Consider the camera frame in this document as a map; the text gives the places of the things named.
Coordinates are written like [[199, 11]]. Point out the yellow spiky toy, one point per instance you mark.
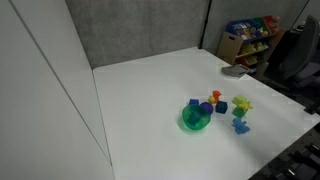
[[245, 106]]

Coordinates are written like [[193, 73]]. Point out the lime green block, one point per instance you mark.
[[238, 100]]

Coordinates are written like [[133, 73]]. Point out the light blue toy figure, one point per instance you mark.
[[240, 126]]

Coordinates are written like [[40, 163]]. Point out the orange toy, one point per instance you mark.
[[217, 94]]

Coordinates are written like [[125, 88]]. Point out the green plastic bowl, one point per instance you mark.
[[188, 125]]

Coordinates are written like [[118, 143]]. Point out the black equipment stand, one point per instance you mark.
[[296, 160]]

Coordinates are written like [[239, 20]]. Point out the purple ball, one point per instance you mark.
[[207, 107]]

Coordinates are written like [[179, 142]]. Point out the small yellow round toy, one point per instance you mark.
[[211, 99]]

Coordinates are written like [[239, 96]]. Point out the dark office chair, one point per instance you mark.
[[300, 56]]

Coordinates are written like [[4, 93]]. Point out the blue toy in bowl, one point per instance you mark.
[[194, 117]]

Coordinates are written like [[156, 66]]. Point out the wooden toy bin shelf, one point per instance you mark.
[[248, 40]]

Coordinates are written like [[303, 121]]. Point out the small blue cube block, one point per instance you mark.
[[193, 101]]

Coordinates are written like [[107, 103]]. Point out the black vertical pole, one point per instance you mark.
[[205, 23]]

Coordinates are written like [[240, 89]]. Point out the dark blue polyhedron block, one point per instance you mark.
[[221, 107]]

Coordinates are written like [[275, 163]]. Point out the grey metal mounting plate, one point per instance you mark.
[[234, 71]]

